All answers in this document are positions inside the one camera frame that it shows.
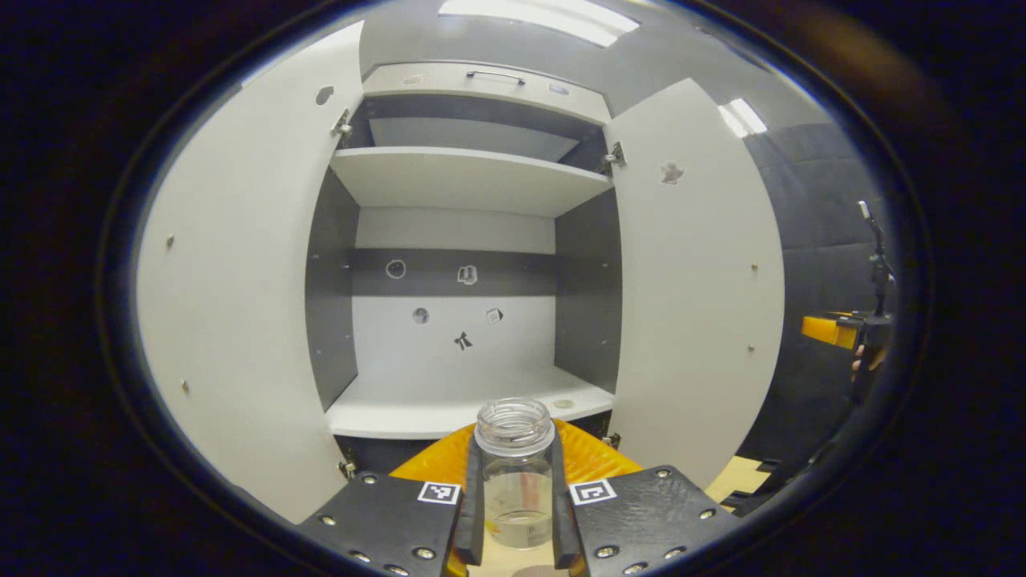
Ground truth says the white cabinet door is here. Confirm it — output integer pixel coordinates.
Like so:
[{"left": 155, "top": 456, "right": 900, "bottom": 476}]
[
  {"left": 136, "top": 20, "right": 366, "bottom": 526},
  {"left": 601, "top": 78, "right": 786, "bottom": 490}
]

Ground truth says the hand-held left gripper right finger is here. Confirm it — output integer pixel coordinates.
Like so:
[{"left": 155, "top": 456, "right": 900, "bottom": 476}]
[{"left": 551, "top": 418, "right": 740, "bottom": 577}]

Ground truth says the thin black stand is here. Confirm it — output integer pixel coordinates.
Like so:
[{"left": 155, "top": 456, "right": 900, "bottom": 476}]
[{"left": 856, "top": 200, "right": 897, "bottom": 317}]

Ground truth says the ceiling light panel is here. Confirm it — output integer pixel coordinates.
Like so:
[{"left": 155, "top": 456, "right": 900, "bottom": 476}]
[
  {"left": 717, "top": 98, "right": 769, "bottom": 138},
  {"left": 438, "top": 0, "right": 640, "bottom": 47}
]

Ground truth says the dark quilted panel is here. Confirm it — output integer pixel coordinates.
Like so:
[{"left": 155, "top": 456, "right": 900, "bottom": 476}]
[{"left": 737, "top": 120, "right": 891, "bottom": 482}]

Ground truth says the white and grey cabinet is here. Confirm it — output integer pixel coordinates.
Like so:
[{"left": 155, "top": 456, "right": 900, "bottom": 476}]
[{"left": 305, "top": 60, "right": 622, "bottom": 482}]

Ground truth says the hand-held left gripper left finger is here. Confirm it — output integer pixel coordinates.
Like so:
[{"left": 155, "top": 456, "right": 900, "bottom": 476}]
[{"left": 297, "top": 423, "right": 487, "bottom": 577}]

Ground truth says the clear glass bottle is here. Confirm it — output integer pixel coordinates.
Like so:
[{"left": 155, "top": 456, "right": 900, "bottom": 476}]
[{"left": 473, "top": 398, "right": 556, "bottom": 551}]

